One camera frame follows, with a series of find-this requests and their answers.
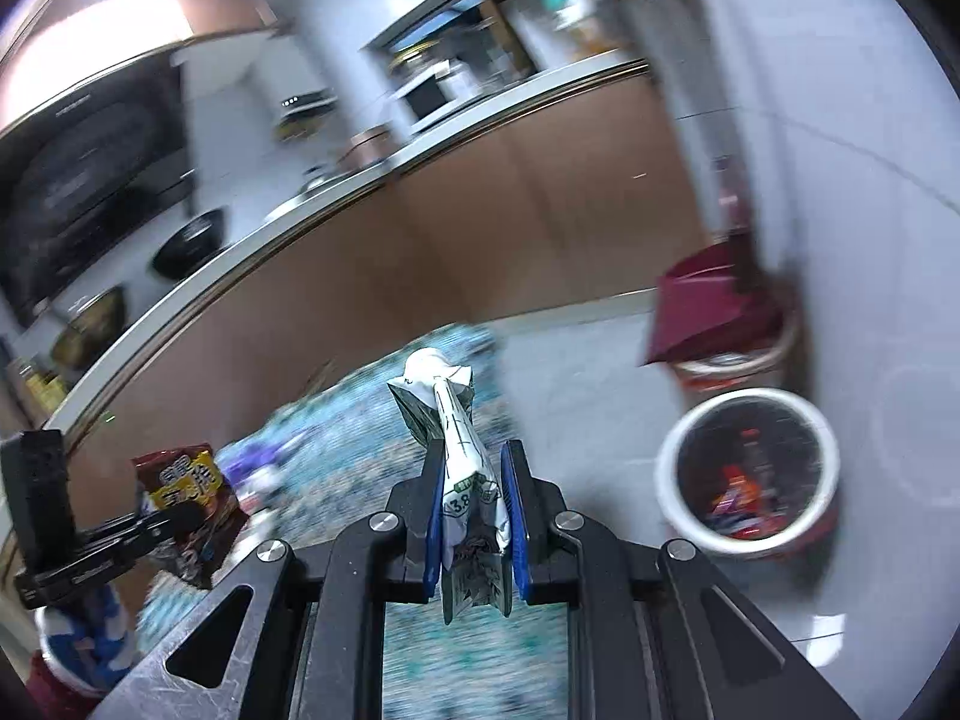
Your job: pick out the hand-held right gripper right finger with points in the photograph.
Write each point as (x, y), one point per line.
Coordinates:
(517, 525)

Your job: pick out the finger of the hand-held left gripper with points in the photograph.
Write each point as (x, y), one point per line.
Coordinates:
(176, 519)

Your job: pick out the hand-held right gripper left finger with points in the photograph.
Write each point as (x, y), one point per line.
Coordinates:
(431, 532)

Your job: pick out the dark red snack packet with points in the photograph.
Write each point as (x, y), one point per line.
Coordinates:
(191, 480)

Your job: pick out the green white packet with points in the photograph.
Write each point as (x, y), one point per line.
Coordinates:
(465, 465)

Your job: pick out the white bin with black bag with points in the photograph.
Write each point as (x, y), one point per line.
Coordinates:
(705, 457)

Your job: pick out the person's left hand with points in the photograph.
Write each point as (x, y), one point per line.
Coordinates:
(86, 637)

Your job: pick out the purple wrapper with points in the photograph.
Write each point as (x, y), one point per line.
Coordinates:
(251, 465)

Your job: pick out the zigzag knitted blanket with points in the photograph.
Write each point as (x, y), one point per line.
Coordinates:
(337, 405)

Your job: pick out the brass wok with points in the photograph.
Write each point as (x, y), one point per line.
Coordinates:
(86, 330)

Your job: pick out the red bin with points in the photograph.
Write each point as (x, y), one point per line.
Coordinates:
(720, 375)

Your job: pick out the black wok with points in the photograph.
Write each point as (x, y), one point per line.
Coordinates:
(187, 247)

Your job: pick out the dark red dustpan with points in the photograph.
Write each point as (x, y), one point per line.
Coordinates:
(697, 307)

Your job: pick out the brown kitchen cabinet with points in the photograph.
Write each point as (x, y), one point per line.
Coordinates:
(487, 225)

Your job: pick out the black range hood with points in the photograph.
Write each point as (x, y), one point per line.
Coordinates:
(82, 165)

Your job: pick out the brown rice cooker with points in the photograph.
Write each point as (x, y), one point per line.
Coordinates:
(367, 146)

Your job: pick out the white water heater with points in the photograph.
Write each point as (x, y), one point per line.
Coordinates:
(300, 101)

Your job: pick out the white microwave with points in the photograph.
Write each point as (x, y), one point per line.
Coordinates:
(427, 94)

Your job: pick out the steel pot with glass lid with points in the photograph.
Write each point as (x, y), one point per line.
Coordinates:
(416, 60)

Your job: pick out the window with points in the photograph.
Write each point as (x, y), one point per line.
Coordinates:
(450, 15)

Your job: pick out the brown wall cabinet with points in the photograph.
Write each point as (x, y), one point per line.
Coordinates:
(150, 15)

